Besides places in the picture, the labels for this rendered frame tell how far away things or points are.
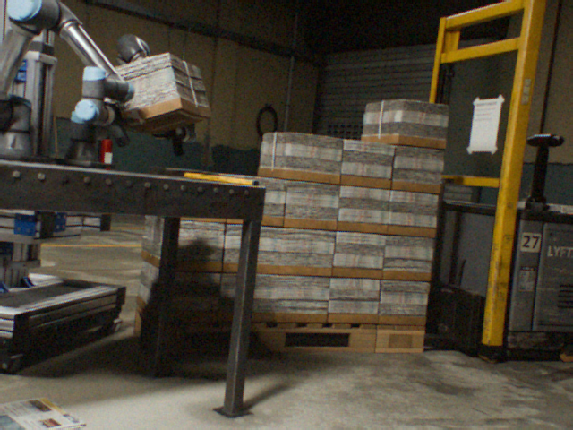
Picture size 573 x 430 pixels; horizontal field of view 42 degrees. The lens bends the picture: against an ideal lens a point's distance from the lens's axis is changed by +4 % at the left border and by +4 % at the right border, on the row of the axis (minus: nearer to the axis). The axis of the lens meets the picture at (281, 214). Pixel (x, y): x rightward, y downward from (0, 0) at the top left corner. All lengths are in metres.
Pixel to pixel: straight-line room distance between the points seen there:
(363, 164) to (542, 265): 1.14
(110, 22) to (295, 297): 7.61
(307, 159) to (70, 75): 7.11
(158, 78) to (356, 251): 1.36
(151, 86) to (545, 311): 2.40
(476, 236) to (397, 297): 0.70
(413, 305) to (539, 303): 0.68
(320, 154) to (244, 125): 8.40
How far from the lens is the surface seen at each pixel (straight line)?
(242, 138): 11.87
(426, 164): 3.84
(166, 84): 2.96
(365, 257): 3.69
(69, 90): 10.32
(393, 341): 3.87
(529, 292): 4.12
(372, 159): 3.67
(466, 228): 4.35
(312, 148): 3.51
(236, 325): 2.59
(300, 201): 3.50
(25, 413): 2.60
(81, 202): 2.18
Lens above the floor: 0.84
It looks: 3 degrees down
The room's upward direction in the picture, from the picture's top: 6 degrees clockwise
